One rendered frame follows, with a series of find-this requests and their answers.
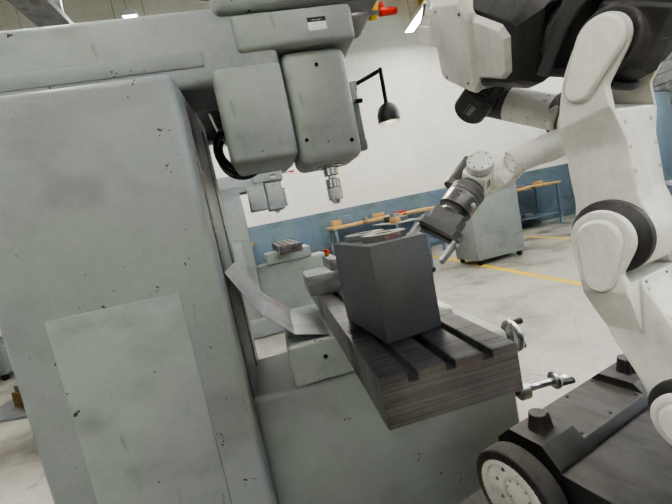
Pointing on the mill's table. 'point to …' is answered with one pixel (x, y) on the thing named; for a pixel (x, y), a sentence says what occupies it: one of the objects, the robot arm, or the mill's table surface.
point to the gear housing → (295, 30)
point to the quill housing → (320, 108)
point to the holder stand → (388, 283)
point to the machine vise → (323, 278)
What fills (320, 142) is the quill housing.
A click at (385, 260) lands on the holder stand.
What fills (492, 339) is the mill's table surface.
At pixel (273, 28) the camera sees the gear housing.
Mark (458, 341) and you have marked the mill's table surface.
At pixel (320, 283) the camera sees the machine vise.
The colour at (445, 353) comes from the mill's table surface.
